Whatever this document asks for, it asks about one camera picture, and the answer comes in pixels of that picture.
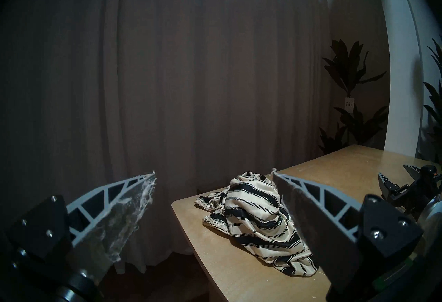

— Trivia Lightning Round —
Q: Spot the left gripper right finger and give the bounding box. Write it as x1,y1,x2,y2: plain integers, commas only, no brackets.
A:
272,168,424,292

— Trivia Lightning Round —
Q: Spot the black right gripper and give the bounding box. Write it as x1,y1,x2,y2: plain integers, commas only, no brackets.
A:
378,164,442,216

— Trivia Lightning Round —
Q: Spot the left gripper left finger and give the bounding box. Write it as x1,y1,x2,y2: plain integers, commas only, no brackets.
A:
7,171,157,283

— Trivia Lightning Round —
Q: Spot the black cream striped garment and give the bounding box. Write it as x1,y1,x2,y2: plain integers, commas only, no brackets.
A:
194,171,319,277

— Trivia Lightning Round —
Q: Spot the dark leafy plant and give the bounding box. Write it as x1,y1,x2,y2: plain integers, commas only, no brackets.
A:
420,38,442,164

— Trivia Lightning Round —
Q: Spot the light wooden table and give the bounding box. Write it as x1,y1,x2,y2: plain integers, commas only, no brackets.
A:
172,144,442,302

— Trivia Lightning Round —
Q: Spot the tall dark leafy houseplant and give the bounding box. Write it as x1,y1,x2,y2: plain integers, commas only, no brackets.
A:
318,39,390,155

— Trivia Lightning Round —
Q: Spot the long pleated curtain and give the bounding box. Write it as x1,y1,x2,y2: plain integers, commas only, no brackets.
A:
0,0,332,274

